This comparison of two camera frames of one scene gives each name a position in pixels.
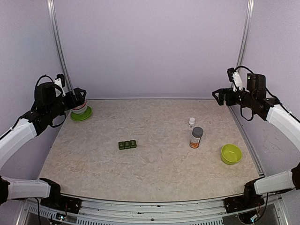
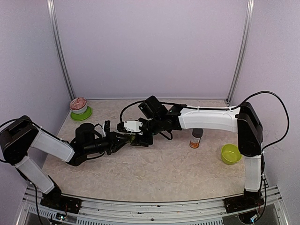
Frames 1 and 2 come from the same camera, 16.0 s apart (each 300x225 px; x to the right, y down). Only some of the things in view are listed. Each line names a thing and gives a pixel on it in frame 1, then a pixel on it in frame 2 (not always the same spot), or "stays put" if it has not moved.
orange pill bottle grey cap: x=197 y=133 stays put
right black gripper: x=222 y=91 to x=145 y=141
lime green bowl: x=230 y=153 stays put
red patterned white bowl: x=81 y=109 stays put
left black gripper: x=80 y=100 to x=114 y=143
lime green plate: x=83 y=116 stays put
